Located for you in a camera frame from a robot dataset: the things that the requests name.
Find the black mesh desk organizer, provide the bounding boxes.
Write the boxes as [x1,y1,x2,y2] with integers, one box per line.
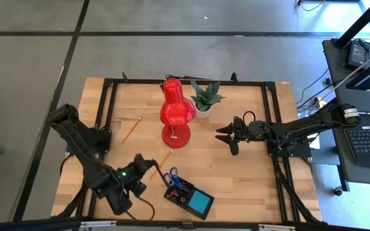
[163,174,215,221]

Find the black computer desk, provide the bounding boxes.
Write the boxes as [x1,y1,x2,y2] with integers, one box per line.
[321,37,370,187]

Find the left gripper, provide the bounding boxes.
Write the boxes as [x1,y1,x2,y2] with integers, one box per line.
[132,153,159,176]

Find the red desk lamp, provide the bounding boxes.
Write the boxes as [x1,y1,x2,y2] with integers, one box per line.
[159,77,197,150]

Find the black pole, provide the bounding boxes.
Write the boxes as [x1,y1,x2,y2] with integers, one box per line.
[334,0,370,49]

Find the black frame beam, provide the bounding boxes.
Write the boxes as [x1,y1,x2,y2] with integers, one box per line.
[0,217,370,231]

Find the white paper sheet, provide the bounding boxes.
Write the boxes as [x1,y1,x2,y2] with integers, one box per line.
[307,125,321,151]

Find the black floor cables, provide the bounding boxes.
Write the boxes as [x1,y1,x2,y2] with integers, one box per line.
[295,67,337,112]

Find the green plant in white pot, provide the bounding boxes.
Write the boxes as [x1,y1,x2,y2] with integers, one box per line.
[189,78,227,119]

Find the black keyboard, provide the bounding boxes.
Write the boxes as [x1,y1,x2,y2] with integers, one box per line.
[344,125,370,170]

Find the blue-handled scissors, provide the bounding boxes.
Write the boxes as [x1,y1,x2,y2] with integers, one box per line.
[161,166,189,194]

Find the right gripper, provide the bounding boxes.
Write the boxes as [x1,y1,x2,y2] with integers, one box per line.
[215,117,271,157]

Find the orange pencil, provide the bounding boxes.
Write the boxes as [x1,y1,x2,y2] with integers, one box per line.
[120,115,143,145]
[148,148,175,181]

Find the black pen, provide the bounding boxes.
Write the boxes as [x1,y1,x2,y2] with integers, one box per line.
[154,159,165,178]

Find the silver aluminium frame profile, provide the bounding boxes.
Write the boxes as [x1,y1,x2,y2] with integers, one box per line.
[257,223,297,231]
[80,220,118,229]

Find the black power brick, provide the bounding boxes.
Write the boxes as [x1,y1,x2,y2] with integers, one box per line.
[345,40,370,70]

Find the blue sticky note pad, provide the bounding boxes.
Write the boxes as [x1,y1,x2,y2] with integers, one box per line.
[187,189,213,216]

